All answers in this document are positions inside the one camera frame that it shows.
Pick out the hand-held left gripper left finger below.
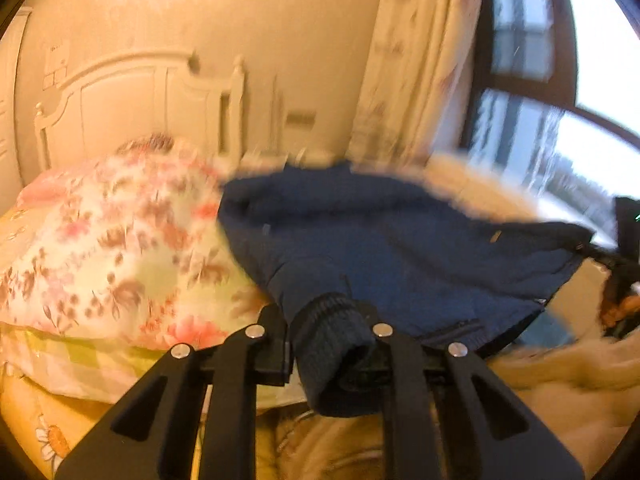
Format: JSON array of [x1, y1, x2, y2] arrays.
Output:
[[55, 305, 294, 480]]

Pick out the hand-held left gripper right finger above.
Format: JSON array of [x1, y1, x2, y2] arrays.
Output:
[[350, 301, 586, 480]]

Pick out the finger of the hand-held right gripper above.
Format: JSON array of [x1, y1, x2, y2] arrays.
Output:
[[575, 242, 640, 301]]

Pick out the navy blue puffer jacket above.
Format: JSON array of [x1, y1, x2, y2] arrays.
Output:
[[217, 160, 597, 418]]

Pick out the person's right hand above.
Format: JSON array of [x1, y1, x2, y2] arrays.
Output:
[[599, 292, 640, 335]]

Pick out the beige fluffy cloth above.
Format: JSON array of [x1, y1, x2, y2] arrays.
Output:
[[487, 327, 640, 480]]

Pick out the dark framed window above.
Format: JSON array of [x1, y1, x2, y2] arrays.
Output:
[[460, 0, 640, 243]]

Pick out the floral quilt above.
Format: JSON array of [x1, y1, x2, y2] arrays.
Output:
[[0, 151, 283, 407]]

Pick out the white nightstand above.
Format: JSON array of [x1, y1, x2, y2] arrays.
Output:
[[239, 150, 346, 170]]

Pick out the white desk lamp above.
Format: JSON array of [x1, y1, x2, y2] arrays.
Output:
[[269, 75, 282, 157]]

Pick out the patterned purple pillow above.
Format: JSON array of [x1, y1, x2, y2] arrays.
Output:
[[115, 132, 177, 157]]

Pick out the yellow daisy bed sheet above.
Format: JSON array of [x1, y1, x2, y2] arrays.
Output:
[[0, 207, 211, 480]]

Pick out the sailboat print curtain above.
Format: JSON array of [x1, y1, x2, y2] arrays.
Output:
[[347, 0, 490, 167]]

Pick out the pink pillow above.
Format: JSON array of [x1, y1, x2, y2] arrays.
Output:
[[17, 170, 72, 207]]

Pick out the white wooden bed headboard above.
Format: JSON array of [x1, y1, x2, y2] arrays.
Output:
[[34, 50, 249, 172]]

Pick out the white wardrobe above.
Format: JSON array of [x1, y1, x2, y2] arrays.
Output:
[[0, 7, 34, 202]]

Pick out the paper notices on wall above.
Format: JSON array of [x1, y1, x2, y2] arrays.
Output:
[[42, 42, 71, 89]]

